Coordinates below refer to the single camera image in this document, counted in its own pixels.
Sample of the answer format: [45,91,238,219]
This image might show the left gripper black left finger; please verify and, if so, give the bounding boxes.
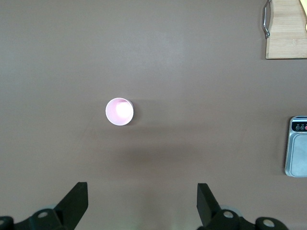
[0,182,88,230]

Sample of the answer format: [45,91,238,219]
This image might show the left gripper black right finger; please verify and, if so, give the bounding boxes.
[196,183,290,230]

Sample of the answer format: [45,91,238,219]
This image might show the pink plastic cup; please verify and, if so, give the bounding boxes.
[105,97,135,127]

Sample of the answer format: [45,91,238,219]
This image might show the silver digital kitchen scale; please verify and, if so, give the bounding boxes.
[284,115,307,178]

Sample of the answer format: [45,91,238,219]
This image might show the brown table cover sheet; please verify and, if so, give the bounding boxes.
[0,0,307,230]

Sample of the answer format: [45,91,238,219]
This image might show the wooden cutting board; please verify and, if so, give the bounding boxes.
[264,0,307,60]

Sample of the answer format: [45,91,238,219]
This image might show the yellow plastic fork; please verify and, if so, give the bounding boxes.
[299,0,307,33]

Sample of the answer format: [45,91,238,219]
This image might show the metal cutting board handle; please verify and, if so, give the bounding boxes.
[262,0,272,39]

